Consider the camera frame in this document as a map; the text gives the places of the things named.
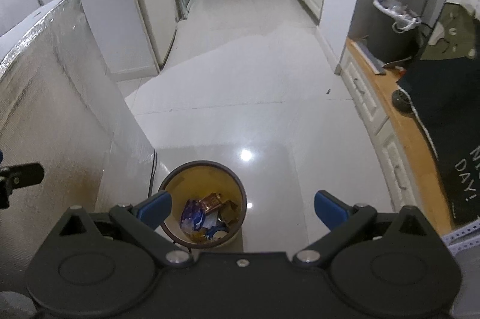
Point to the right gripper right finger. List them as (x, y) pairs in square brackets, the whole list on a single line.
[(331, 211)]

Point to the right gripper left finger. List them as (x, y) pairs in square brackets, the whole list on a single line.
[(154, 210)]

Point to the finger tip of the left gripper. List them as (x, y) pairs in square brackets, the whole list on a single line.
[(22, 175)]

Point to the blue white plastic wrapper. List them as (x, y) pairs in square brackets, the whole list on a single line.
[(192, 217)]

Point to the dark red cigarette box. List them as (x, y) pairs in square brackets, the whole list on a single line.
[(226, 209)]

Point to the round brown trash bin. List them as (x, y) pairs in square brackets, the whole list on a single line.
[(193, 181)]

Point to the silver insulated table cover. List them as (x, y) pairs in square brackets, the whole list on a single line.
[(61, 108)]

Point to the black floor mat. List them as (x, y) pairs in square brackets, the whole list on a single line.
[(442, 85)]

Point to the dark bin with white bag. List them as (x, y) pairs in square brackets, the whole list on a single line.
[(392, 32)]

